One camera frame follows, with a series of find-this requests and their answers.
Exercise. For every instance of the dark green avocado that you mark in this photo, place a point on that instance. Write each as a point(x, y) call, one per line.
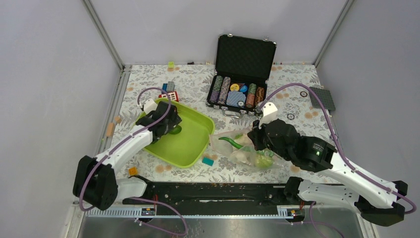
point(176, 130)

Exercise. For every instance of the green plastic food tray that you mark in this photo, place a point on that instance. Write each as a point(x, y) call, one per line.
point(184, 149)

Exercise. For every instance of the red white toy block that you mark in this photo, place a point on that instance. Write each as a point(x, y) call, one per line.
point(171, 95)

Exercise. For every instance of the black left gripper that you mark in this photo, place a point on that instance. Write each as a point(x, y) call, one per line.
point(174, 122)

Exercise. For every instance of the green cabbage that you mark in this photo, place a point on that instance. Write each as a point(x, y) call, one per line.
point(263, 162)

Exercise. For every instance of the white cauliflower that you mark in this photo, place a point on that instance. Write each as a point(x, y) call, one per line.
point(242, 139)

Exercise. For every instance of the grey toy block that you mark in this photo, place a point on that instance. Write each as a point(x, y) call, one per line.
point(170, 86)

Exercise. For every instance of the orange small block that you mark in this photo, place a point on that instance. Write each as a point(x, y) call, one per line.
point(132, 171)

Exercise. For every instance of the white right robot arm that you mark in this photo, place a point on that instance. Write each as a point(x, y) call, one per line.
point(375, 199)

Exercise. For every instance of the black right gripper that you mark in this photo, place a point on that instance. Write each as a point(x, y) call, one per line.
point(255, 134)

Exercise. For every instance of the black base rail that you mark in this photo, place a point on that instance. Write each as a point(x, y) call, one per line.
point(217, 199)

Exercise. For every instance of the wooden block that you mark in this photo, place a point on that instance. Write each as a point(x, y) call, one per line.
point(110, 130)

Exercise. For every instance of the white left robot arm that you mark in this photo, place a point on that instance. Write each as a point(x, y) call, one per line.
point(95, 180)

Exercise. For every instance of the floral patterned table mat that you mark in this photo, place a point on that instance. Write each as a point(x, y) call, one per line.
point(192, 83)

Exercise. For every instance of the green chili pepper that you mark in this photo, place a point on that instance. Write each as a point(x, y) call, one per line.
point(231, 142)

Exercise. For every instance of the grey lego baseplate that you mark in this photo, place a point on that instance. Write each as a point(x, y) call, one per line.
point(325, 98)

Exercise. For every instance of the black poker chip case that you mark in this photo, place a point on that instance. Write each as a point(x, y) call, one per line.
point(243, 60)

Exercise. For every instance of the teal small block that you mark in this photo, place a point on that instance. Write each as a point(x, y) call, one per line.
point(208, 161)

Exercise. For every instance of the clear pink zip top bag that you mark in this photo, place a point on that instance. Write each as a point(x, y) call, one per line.
point(225, 149)

